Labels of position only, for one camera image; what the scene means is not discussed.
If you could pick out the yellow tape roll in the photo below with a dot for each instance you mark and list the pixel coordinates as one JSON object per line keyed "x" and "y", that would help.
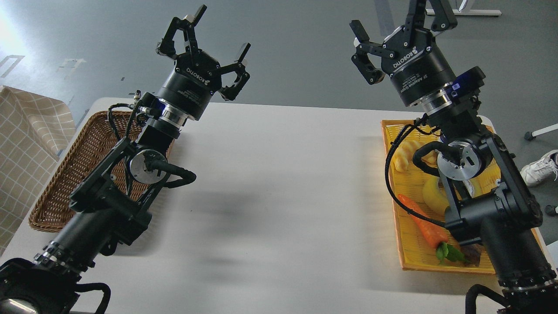
{"x": 435, "y": 198}

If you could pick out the yellow plastic basket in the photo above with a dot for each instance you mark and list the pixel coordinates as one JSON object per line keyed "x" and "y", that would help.
{"x": 420, "y": 242}

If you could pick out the orange toy carrot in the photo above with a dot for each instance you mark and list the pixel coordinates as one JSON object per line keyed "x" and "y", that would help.
{"x": 436, "y": 236}

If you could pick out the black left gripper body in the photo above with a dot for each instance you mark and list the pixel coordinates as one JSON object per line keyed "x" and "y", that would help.
{"x": 189, "y": 87}

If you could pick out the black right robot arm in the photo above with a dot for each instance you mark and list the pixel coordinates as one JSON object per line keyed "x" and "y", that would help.
{"x": 489, "y": 203}

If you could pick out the white sneaker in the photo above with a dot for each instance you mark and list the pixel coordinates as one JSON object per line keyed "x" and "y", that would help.
{"x": 540, "y": 170}

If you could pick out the brown toy animal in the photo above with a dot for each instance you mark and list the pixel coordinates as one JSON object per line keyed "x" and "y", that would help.
{"x": 472, "y": 254}

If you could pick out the beige checkered cloth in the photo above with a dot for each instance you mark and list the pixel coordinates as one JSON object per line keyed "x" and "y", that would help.
{"x": 34, "y": 129}

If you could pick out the white caster leg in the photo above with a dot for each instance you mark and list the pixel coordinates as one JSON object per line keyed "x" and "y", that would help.
{"x": 531, "y": 135}

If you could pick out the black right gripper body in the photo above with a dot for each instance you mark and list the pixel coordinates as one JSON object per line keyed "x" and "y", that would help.
{"x": 418, "y": 67}

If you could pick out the white stand base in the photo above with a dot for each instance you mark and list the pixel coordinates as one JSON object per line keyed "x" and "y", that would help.
{"x": 466, "y": 8}

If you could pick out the toy croissant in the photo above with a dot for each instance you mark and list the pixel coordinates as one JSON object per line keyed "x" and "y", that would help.
{"x": 402, "y": 158}

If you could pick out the brown wicker basket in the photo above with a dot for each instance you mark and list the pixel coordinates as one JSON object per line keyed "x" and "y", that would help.
{"x": 95, "y": 140}

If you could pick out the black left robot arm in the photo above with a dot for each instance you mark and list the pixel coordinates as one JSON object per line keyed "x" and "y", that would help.
{"x": 111, "y": 204}

